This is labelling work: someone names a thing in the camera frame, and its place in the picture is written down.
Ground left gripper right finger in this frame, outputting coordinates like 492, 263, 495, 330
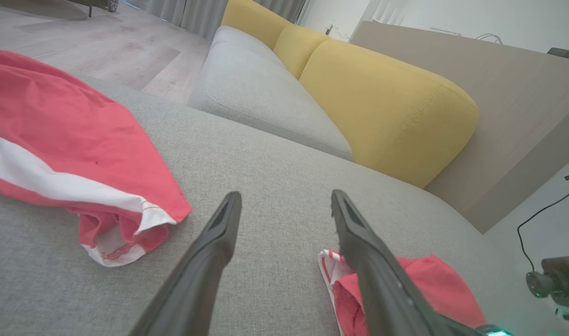
331, 189, 484, 336

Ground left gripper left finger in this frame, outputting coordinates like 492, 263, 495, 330
128, 191, 243, 336

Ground red Bulls 23 jersey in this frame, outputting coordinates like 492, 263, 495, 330
318, 249, 488, 336

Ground grey sofa chaise seat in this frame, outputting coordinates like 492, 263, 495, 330
0, 75, 551, 336

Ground yellow sofa back cushion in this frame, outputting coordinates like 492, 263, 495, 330
272, 23, 333, 80
298, 38, 480, 189

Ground red shorts with white stripe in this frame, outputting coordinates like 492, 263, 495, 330
0, 49, 193, 268

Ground grey sofa seat cushion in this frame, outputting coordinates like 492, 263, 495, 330
187, 25, 355, 162

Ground brown wooden panel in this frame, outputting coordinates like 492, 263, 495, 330
349, 21, 569, 235

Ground yellow sofa armrest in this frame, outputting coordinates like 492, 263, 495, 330
221, 0, 293, 51

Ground grey curtain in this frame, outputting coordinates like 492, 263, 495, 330
125, 0, 309, 41

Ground grey coffee table dark legs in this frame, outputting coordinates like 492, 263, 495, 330
68, 0, 109, 18

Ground dark right wrist camera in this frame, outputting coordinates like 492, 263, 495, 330
526, 255, 569, 300

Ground black floor cable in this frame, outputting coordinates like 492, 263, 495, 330
517, 185, 569, 274

